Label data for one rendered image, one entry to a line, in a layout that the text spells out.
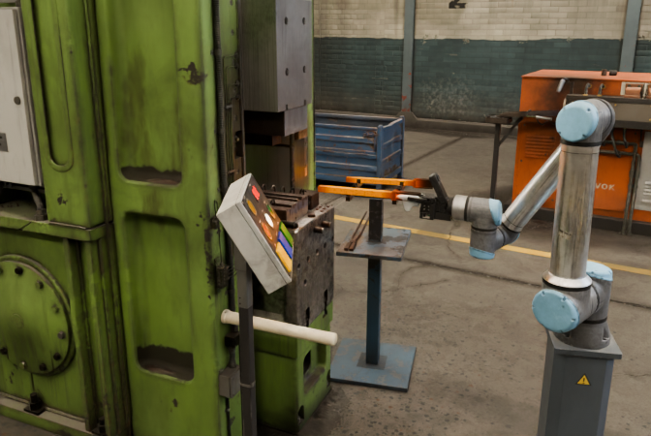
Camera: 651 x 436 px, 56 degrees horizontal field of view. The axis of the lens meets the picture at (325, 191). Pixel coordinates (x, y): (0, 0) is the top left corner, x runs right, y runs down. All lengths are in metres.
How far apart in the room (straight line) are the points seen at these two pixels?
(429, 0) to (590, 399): 8.38
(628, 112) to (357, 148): 2.47
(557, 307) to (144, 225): 1.49
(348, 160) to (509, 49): 4.28
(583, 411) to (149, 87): 1.91
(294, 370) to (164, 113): 1.15
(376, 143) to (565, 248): 4.19
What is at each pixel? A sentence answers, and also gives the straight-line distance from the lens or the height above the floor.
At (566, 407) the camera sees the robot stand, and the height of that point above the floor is 0.37.
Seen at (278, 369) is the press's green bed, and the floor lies 0.30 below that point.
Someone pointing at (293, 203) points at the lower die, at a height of 0.99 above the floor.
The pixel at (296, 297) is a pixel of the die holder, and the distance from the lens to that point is 2.41.
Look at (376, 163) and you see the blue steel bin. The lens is 6.12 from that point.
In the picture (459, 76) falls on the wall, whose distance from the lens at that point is 10.02.
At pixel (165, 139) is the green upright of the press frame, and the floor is 1.28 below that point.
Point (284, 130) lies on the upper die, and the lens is 2.27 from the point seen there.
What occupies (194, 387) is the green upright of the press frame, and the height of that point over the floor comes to 0.33.
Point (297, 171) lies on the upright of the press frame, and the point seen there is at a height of 1.03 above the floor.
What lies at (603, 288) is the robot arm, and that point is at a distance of 2.26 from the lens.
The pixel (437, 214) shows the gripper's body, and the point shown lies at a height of 1.00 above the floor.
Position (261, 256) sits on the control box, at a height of 1.04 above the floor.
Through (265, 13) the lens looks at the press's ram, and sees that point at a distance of 2.21.
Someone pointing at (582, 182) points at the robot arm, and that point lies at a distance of 2.00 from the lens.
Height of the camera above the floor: 1.67
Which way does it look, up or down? 15 degrees down
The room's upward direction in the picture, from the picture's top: straight up
